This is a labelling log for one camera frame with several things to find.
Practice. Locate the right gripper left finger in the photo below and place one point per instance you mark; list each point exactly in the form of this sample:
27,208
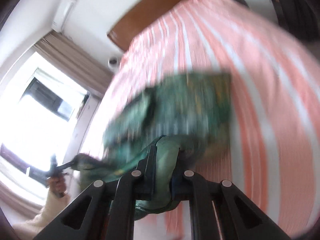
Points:
106,210

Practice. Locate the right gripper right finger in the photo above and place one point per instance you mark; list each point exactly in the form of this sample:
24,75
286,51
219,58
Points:
220,210

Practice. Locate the green patterned padded jacket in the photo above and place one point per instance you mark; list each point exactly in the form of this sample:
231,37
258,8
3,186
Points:
185,115

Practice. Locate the cream knitted sleeve forearm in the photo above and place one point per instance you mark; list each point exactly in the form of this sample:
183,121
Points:
53,206

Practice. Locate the person's left hand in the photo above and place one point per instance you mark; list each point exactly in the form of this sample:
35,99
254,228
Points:
57,185

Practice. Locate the pink striped bed sheet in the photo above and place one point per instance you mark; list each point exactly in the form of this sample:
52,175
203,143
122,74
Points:
274,154

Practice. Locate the beige curtain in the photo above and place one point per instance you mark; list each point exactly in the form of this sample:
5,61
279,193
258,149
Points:
75,63

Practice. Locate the white round fan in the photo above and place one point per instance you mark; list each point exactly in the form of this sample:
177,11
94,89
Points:
113,63

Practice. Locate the white air conditioner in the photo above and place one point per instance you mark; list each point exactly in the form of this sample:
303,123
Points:
61,15

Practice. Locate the wooden headboard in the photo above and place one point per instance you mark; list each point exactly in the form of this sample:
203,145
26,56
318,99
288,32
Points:
140,16

